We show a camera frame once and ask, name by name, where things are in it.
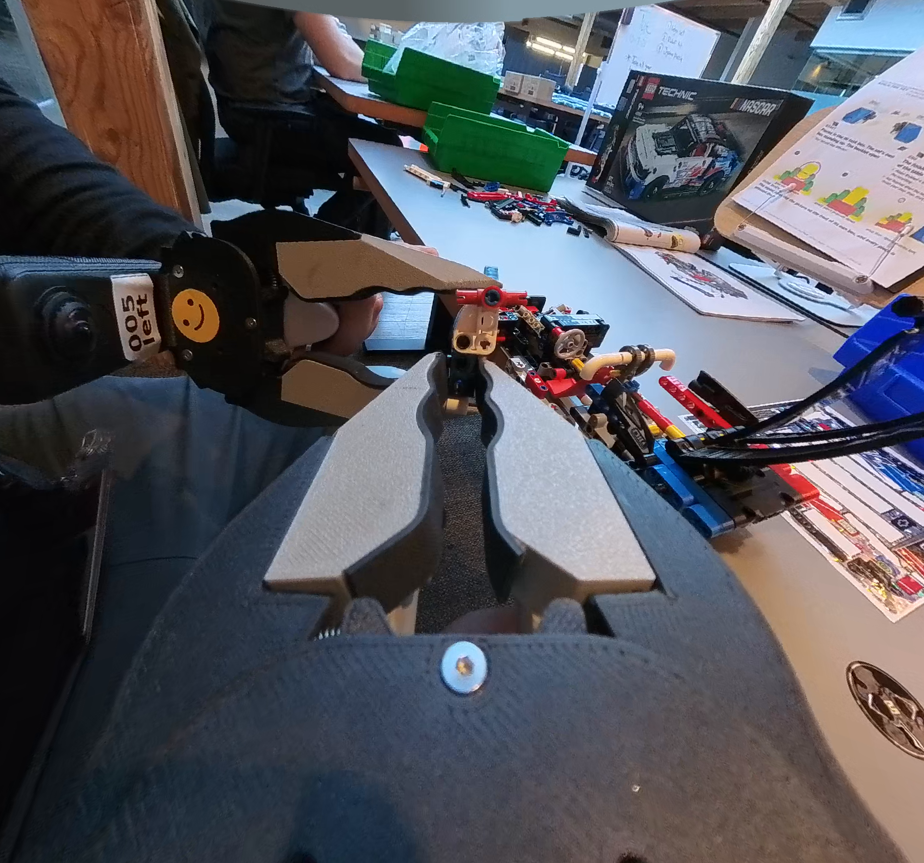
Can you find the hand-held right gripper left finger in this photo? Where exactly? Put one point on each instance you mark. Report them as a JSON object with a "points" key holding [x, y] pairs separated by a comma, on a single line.
{"points": [[361, 502]]}

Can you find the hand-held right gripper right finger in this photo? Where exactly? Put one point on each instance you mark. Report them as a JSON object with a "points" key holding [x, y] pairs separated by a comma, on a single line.
{"points": [[563, 509]]}

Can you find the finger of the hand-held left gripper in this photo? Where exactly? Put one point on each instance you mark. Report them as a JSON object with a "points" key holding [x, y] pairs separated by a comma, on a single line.
{"points": [[325, 386], [375, 267]]}

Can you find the toy brick car model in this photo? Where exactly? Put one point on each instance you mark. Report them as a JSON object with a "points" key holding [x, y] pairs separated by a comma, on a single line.
{"points": [[693, 502]]}

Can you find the person's left hand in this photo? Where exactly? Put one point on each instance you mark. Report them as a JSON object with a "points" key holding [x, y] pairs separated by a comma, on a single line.
{"points": [[361, 325]]}

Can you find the white toy beam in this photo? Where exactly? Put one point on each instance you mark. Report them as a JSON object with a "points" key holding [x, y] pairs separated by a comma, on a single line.
{"points": [[426, 176]]}

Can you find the pile of loose toy bricks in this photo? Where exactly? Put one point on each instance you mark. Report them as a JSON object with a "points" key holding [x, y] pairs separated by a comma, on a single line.
{"points": [[520, 209]]}

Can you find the black office chair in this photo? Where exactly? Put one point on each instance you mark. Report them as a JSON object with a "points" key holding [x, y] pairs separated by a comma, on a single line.
{"points": [[184, 119]]}

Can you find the clear plastic bag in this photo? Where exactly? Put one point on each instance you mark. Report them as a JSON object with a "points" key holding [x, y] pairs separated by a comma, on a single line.
{"points": [[462, 36]]}

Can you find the open instruction booklet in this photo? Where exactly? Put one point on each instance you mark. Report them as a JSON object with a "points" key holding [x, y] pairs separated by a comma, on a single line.
{"points": [[693, 278]]}

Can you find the shiny sticker sheet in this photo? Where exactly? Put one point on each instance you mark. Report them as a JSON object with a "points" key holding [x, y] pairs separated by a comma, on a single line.
{"points": [[866, 516]]}

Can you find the grey flat device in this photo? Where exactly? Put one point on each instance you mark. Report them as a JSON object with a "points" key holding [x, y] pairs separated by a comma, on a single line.
{"points": [[758, 274]]}

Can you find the blue plastic bin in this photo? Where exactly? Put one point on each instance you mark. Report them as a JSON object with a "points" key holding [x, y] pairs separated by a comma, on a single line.
{"points": [[881, 365]]}

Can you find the dark box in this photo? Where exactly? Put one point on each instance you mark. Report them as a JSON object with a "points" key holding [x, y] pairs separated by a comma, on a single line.
{"points": [[707, 141]]}

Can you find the whiteboard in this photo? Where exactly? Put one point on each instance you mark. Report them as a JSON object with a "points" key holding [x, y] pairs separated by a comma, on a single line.
{"points": [[664, 54]]}

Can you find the round black disc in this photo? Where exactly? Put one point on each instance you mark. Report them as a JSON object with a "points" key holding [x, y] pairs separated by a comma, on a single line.
{"points": [[888, 711]]}

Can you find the white illustrated leaflet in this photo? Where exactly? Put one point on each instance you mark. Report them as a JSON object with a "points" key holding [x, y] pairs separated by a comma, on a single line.
{"points": [[852, 170]]}

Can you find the wooden post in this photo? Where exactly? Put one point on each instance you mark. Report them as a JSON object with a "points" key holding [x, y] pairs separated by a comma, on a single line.
{"points": [[94, 69]]}

